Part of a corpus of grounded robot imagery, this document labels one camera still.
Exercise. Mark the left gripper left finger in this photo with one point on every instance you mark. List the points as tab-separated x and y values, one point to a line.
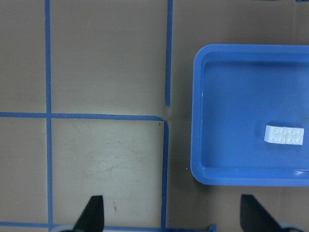
92	217

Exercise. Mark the blue plastic tray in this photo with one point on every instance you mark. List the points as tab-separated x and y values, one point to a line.
238	90

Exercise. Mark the white block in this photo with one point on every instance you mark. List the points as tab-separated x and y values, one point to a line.
294	136
275	135

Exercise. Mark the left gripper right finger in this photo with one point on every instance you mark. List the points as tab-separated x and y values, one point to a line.
254	217

